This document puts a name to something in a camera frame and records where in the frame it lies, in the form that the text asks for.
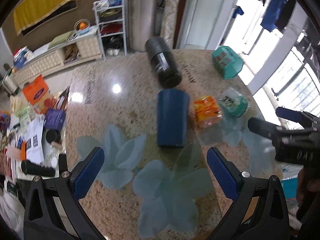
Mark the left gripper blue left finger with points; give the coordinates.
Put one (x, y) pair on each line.
(85, 173)

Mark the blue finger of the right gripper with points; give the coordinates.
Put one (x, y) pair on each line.
(263, 128)
(288, 114)

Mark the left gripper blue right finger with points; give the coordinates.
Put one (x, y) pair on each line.
(225, 172)

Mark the orange patterned glass cup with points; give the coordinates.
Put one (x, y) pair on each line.
(207, 111)

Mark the dark blue cup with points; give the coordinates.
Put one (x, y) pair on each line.
(172, 118)

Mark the clear green glass cup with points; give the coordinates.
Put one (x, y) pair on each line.
(233, 102)

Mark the purple blue box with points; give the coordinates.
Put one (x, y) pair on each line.
(54, 119)

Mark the teal hexagonal tin box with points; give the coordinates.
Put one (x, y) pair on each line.
(227, 62)

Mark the orange paper bag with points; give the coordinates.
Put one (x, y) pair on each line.
(35, 90)

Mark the blue hanging clothes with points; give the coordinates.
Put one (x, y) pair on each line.
(272, 14)

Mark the black thermos bottle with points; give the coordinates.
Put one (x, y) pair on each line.
(163, 62)

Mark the cream low cabinet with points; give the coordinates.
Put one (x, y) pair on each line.
(46, 61)

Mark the bowl with oranges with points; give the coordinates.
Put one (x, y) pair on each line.
(81, 24)

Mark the white metal shelf rack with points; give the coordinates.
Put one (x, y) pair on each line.
(111, 26)

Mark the yellow cloth on wall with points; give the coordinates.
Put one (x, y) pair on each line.
(30, 12)

